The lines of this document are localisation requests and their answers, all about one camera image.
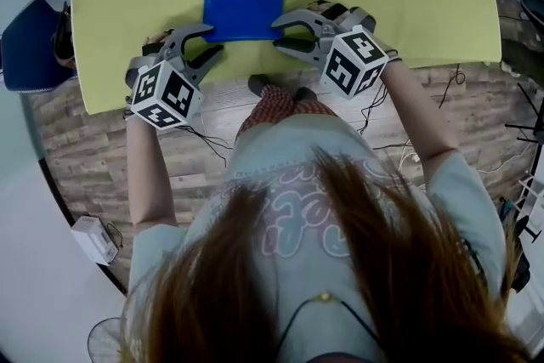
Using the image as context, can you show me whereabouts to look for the person's red checked trousers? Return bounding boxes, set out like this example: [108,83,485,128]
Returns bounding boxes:
[235,83,339,144]

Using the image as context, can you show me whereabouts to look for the white box with cable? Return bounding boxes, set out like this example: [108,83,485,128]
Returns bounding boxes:
[70,215,120,267]

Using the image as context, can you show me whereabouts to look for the grey round chair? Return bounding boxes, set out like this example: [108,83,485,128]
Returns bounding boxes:
[520,0,544,26]

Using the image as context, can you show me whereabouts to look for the person's left forearm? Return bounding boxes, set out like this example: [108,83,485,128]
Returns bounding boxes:
[126,114,178,229]

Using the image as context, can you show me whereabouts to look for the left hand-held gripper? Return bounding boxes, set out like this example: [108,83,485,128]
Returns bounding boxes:
[125,24,224,131]

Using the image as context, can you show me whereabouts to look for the person's left dark shoe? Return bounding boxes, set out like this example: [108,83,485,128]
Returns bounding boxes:
[247,74,269,98]

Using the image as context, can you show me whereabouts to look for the blue chair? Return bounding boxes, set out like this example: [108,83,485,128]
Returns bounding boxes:
[0,0,77,93]

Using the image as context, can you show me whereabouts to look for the person's right hand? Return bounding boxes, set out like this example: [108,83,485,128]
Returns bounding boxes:
[308,0,350,20]

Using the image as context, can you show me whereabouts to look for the black tripod stand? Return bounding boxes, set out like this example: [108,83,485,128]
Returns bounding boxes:
[504,82,544,145]

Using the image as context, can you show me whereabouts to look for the black floor cable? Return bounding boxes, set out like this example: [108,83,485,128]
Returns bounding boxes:
[439,63,467,110]

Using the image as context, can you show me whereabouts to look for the round wire floor fan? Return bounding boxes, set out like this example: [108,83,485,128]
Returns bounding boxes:
[87,316,128,363]

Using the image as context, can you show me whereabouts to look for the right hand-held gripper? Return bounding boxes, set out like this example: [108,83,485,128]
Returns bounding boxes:
[271,7,390,101]

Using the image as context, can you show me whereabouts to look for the black equipment pile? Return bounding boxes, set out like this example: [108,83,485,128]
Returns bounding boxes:
[496,195,532,294]

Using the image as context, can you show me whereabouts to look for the black cord yellow pendant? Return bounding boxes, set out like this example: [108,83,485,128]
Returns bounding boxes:
[278,291,379,354]

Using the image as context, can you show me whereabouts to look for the person's right forearm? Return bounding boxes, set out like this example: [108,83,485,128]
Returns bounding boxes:
[380,59,460,179]

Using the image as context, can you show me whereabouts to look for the blue cloth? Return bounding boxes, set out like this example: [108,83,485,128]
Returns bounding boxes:
[201,0,285,43]

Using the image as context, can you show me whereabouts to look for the person's pale printed t-shirt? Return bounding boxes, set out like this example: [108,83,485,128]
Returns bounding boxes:
[127,112,507,363]

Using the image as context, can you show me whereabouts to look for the person's left hand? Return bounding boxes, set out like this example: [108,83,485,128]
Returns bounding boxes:
[143,31,174,55]

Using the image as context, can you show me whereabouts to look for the white wire rack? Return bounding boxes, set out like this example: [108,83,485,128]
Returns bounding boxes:
[513,169,544,243]

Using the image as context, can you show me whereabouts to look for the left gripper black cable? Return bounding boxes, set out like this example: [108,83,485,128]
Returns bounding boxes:
[176,123,234,167]

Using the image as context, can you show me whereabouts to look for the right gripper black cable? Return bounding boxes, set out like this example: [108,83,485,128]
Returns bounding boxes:
[359,82,390,135]

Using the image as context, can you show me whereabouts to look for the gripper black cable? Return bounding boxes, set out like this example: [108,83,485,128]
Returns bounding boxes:
[359,82,390,135]
[176,123,234,167]

